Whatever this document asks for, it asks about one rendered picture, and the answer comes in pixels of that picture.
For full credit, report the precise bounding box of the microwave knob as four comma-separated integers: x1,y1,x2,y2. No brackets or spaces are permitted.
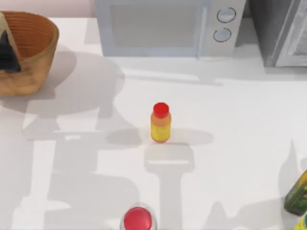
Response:
216,7,237,24
213,26,232,43

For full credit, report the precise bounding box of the brown woven basket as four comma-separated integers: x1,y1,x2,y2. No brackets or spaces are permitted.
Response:
0,11,60,97

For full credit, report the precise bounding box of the green and yellow carton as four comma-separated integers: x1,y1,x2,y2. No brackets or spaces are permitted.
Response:
283,169,307,216

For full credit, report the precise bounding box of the microwave door handle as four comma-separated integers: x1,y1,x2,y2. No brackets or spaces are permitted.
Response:
197,5,208,60

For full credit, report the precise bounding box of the orange bottle with red cap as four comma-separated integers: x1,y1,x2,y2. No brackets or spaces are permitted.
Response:
150,102,172,144

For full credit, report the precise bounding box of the black and beige wedge object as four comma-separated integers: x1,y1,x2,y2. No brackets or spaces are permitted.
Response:
0,11,23,74

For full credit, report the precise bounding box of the pale microwave oven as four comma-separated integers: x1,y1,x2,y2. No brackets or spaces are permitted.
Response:
94,0,247,60

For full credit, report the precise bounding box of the grey cabinet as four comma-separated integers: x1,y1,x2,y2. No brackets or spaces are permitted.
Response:
248,0,307,69

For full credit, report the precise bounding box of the microwave oven door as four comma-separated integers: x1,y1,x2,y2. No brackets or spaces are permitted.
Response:
94,0,207,58

